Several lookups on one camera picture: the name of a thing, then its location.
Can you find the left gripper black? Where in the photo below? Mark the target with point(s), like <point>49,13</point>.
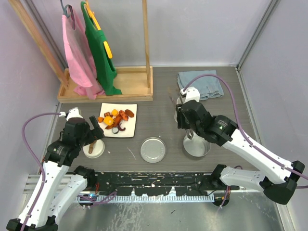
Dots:
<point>95,134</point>

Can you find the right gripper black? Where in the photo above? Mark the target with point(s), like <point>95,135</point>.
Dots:
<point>181,123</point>

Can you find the white cylindrical container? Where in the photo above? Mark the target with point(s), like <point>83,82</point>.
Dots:
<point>179,101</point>

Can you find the metal tongs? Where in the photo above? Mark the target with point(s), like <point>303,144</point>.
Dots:
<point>190,134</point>

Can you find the round metal tin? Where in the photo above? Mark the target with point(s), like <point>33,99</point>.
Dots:
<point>197,146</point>

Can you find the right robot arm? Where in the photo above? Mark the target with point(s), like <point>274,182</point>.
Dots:
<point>275,177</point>

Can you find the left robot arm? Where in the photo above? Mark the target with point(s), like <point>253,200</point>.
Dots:
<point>46,206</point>

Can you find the yellow egg piece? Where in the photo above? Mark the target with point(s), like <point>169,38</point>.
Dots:
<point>108,120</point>

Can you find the white rice roll piece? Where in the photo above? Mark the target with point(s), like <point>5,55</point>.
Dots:
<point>115,130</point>

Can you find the purple octopus tentacle toy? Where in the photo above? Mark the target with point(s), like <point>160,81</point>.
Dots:
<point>120,128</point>

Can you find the white square plate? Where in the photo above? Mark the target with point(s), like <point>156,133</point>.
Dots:
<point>117,112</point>

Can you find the brown fried piece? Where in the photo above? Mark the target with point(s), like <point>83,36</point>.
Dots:
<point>129,113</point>

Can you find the round metal tin lid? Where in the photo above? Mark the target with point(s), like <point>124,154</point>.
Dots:
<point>153,150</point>

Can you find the green apron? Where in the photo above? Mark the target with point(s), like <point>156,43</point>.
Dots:
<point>105,70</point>

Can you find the pink apron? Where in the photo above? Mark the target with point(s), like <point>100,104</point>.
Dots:
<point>79,58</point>

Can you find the wooden clothes rack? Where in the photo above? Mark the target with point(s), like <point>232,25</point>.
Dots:
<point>136,82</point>

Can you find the yellow hanger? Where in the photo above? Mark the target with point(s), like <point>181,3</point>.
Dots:
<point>92,16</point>

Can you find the grey hanger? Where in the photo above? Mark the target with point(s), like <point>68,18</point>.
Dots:
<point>68,12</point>

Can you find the white lid brown handle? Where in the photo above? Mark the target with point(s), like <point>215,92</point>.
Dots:
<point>94,150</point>

